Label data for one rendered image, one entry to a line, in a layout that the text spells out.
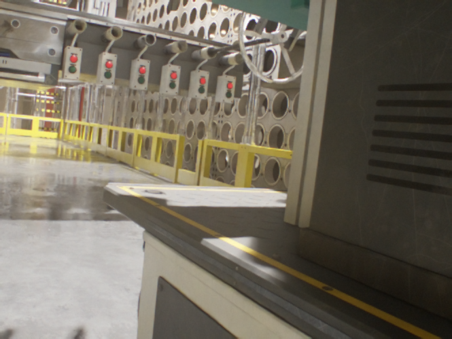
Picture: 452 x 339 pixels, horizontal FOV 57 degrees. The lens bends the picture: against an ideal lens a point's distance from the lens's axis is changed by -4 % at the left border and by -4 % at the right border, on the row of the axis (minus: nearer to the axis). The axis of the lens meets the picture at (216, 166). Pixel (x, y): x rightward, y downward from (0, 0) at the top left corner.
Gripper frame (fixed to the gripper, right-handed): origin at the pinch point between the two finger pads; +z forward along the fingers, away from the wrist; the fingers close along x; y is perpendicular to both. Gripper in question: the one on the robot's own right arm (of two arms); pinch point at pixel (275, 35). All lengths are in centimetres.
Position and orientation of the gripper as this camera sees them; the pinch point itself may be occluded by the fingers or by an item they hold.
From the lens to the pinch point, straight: 131.7
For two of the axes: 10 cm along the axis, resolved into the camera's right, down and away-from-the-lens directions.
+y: 4.9, 5.1, -7.1
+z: -4.4, 8.4, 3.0
